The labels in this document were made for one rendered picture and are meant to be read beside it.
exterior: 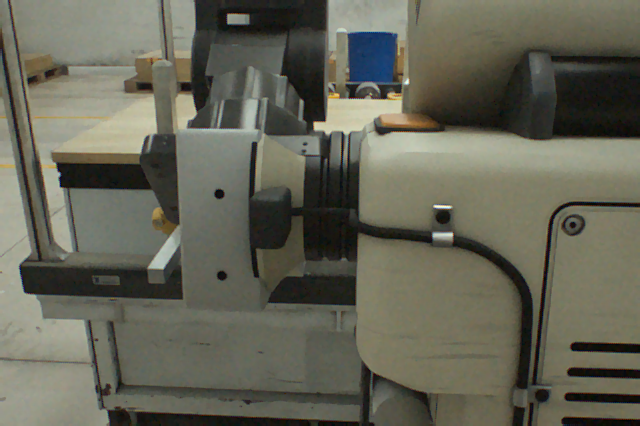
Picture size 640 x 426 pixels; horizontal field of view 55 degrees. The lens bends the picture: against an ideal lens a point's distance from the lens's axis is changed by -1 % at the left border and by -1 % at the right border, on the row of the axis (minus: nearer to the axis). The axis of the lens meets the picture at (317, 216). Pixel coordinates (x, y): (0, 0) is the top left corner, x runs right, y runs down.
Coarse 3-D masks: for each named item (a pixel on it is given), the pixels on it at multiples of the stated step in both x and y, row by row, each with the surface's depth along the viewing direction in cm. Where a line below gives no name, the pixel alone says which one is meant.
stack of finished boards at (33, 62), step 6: (24, 54) 815; (30, 54) 815; (36, 54) 814; (42, 54) 814; (48, 54) 818; (24, 60) 758; (30, 60) 770; (36, 60) 783; (42, 60) 799; (48, 60) 817; (30, 66) 768; (36, 66) 783; (42, 66) 799; (48, 66) 816; (30, 72) 768
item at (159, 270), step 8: (176, 232) 125; (168, 240) 122; (176, 240) 122; (168, 248) 118; (176, 248) 118; (160, 256) 115; (168, 256) 115; (176, 256) 118; (152, 264) 112; (160, 264) 112; (168, 264) 113; (152, 272) 110; (160, 272) 110; (168, 272) 113; (152, 280) 111; (160, 280) 111
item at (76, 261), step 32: (96, 256) 142; (128, 256) 142; (32, 288) 140; (64, 288) 140; (96, 288) 139; (128, 288) 139; (160, 288) 138; (288, 288) 136; (320, 288) 136; (352, 288) 135
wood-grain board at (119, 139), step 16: (128, 112) 194; (144, 112) 194; (176, 112) 195; (192, 112) 194; (336, 112) 194; (352, 112) 194; (368, 112) 194; (384, 112) 194; (400, 112) 194; (96, 128) 175; (112, 128) 174; (128, 128) 174; (144, 128) 174; (320, 128) 174; (336, 128) 174; (352, 128) 174; (64, 144) 158; (80, 144) 158; (96, 144) 158; (112, 144) 158; (128, 144) 158; (64, 160) 152; (80, 160) 152; (96, 160) 152; (112, 160) 152; (128, 160) 151
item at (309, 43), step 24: (216, 0) 47; (240, 0) 46; (264, 0) 46; (288, 0) 45; (312, 0) 46; (216, 24) 47; (312, 24) 47; (192, 48) 46; (288, 48) 46; (312, 48) 46; (192, 72) 46; (288, 72) 46; (312, 72) 46; (312, 96) 46; (312, 120) 49
